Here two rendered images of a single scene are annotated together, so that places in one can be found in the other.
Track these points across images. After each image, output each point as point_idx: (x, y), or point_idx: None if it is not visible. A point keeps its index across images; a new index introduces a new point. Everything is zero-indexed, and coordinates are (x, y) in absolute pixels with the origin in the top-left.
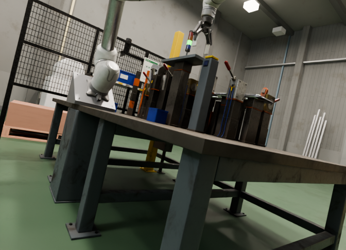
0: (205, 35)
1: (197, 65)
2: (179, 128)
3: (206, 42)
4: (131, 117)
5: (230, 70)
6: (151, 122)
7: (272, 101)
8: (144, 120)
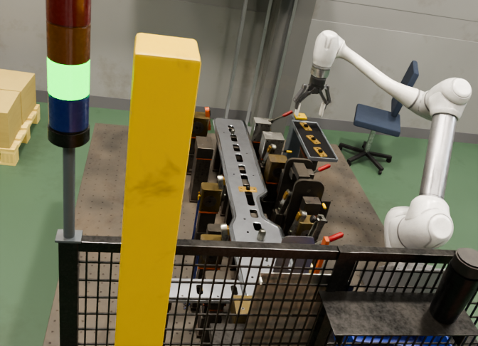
0: (309, 94)
1: (296, 133)
2: (314, 176)
3: (301, 101)
4: (345, 218)
5: (281, 115)
6: (338, 181)
7: (219, 117)
8: (337, 196)
